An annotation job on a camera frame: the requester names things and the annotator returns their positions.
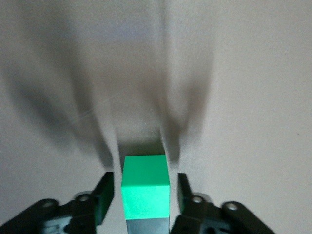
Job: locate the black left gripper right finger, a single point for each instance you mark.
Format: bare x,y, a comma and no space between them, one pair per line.
195,217

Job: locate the green cube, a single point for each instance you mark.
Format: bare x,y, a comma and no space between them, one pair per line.
145,195

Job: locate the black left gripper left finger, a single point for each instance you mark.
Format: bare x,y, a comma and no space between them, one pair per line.
83,214

